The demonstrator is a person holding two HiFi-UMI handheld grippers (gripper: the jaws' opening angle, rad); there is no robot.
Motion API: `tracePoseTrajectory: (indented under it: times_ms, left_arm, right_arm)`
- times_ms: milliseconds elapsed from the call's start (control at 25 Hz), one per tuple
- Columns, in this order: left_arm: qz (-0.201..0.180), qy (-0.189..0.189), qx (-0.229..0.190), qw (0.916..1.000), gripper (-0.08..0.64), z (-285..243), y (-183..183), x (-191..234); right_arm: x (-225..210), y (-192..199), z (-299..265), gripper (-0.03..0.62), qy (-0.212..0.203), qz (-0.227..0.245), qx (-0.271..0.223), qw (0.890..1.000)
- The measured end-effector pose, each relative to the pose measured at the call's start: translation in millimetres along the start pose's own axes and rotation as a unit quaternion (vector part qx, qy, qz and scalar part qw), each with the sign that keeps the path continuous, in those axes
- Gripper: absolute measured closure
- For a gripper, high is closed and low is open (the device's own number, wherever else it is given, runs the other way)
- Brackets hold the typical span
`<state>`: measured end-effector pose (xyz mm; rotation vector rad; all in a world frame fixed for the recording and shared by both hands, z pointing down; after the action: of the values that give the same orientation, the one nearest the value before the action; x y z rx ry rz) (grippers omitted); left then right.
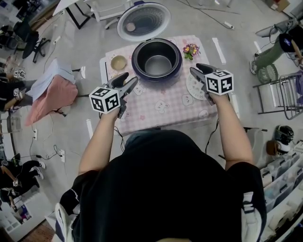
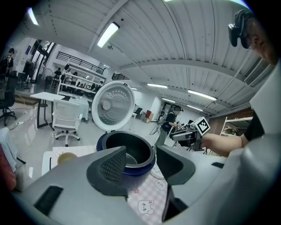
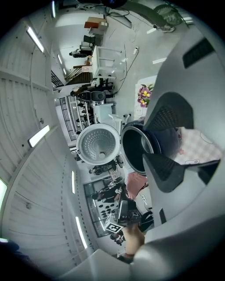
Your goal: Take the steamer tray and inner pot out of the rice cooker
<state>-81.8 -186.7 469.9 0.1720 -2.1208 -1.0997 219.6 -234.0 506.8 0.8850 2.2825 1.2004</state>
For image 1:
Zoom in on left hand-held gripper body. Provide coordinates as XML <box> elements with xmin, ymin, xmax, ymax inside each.
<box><xmin>89</xmin><ymin>81</ymin><xmax>129</xmax><ymax>119</ymax></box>

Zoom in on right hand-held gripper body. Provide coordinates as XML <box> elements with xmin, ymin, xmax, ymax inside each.
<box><xmin>204</xmin><ymin>69</ymin><xmax>234</xmax><ymax>106</ymax></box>

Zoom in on white steamer tray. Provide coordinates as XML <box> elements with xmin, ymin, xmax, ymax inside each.
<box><xmin>186</xmin><ymin>73</ymin><xmax>207</xmax><ymax>102</ymax></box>

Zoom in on purple rice cooker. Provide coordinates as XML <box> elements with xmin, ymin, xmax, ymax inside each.
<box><xmin>116</xmin><ymin>1</ymin><xmax>183</xmax><ymax>82</ymax></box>

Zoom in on dark pot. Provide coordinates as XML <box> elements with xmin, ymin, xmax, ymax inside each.
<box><xmin>135</xmin><ymin>41</ymin><xmax>177</xmax><ymax>76</ymax></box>

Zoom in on person's right forearm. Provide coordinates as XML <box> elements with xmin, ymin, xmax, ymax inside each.
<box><xmin>210</xmin><ymin>93</ymin><xmax>254</xmax><ymax>171</ymax></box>

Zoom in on person's left forearm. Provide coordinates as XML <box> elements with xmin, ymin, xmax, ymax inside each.
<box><xmin>78</xmin><ymin>110</ymin><xmax>119</xmax><ymax>176</ymax></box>

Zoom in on beige bowl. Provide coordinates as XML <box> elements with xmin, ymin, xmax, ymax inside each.
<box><xmin>110</xmin><ymin>55</ymin><xmax>128</xmax><ymax>71</ymax></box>

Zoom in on small potted flowers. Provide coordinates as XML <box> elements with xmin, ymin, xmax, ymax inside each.
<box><xmin>182</xmin><ymin>43</ymin><xmax>202</xmax><ymax>61</ymax></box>

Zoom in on pink checked tablecloth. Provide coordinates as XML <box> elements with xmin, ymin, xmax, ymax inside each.
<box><xmin>105</xmin><ymin>35</ymin><xmax>218</xmax><ymax>137</ymax></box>

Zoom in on pink cloth covered stand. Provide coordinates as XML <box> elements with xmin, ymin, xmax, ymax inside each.
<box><xmin>24</xmin><ymin>58</ymin><xmax>79</xmax><ymax>127</ymax></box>

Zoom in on grey metal rack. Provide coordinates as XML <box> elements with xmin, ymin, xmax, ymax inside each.
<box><xmin>252</xmin><ymin>70</ymin><xmax>303</xmax><ymax>121</ymax></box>

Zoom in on black helmet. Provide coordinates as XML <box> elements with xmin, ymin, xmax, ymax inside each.
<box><xmin>274</xmin><ymin>125</ymin><xmax>295</xmax><ymax>145</ymax></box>

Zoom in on brown bag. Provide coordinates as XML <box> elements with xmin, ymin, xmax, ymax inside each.
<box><xmin>266</xmin><ymin>139</ymin><xmax>279</xmax><ymax>156</ymax></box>

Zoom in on white table with black legs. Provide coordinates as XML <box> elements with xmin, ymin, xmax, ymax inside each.
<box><xmin>52</xmin><ymin>0</ymin><xmax>96</xmax><ymax>30</ymax></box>

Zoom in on black office chair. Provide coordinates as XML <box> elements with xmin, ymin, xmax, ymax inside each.
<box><xmin>12</xmin><ymin>20</ymin><xmax>52</xmax><ymax>64</ymax></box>

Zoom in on person's black shirt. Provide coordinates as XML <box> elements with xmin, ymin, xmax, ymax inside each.
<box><xmin>59</xmin><ymin>129</ymin><xmax>268</xmax><ymax>242</ymax></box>

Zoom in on clear plastic storage drawers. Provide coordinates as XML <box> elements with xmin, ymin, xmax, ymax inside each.
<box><xmin>259</xmin><ymin>141</ymin><xmax>303</xmax><ymax>242</ymax></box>

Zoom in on person's left white shoe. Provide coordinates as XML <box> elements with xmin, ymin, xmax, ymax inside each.
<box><xmin>54</xmin><ymin>202</ymin><xmax>77</xmax><ymax>242</ymax></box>

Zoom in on person's white shoe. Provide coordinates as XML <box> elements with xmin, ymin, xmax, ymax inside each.
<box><xmin>54</xmin><ymin>202</ymin><xmax>77</xmax><ymax>242</ymax></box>
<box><xmin>241</xmin><ymin>191</ymin><xmax>264</xmax><ymax>242</ymax></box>

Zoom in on person's right white shoe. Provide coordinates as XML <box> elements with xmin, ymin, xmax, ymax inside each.
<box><xmin>241</xmin><ymin>191</ymin><xmax>264</xmax><ymax>242</ymax></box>

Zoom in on black cable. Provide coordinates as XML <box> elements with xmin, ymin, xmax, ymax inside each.
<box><xmin>204</xmin><ymin>118</ymin><xmax>220</xmax><ymax>156</ymax></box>
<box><xmin>113</xmin><ymin>126</ymin><xmax>125</xmax><ymax>152</ymax></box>

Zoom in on white metal table frame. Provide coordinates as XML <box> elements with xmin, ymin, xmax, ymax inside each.
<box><xmin>90</xmin><ymin>0</ymin><xmax>134</xmax><ymax>30</ymax></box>

